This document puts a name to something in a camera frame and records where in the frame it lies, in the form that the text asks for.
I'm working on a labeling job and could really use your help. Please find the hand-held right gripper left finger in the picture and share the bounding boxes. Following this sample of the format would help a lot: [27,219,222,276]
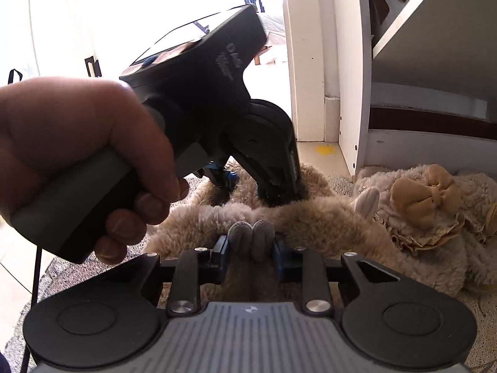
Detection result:
[107,236,233,316]

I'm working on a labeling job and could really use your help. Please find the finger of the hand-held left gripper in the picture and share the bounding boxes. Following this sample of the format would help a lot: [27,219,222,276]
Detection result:
[202,162,238,192]
[256,179,307,207]

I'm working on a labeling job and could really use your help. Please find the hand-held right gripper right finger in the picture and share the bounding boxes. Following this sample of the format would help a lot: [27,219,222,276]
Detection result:
[272,239,400,315]

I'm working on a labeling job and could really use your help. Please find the beige sheep plush slipper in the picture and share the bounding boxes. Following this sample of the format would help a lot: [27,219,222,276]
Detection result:
[142,186,404,311]
[185,161,338,210]

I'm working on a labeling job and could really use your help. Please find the white shoe cabinet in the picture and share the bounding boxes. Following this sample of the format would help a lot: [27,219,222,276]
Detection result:
[338,0,497,177]

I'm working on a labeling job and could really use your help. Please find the person's left hand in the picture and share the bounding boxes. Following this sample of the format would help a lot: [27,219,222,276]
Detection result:
[0,78,191,267]

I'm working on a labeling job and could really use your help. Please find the printed cartoon doormat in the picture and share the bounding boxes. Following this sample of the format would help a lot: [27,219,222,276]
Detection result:
[8,159,497,373]

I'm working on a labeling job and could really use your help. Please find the bed with grey sheet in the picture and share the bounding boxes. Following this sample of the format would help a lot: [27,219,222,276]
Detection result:
[254,12,288,67]

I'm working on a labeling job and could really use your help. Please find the black door latch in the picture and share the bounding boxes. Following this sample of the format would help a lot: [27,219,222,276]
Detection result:
[84,58,102,79]

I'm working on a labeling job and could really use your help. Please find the black cable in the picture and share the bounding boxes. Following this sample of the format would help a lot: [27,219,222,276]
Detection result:
[21,246,43,373]

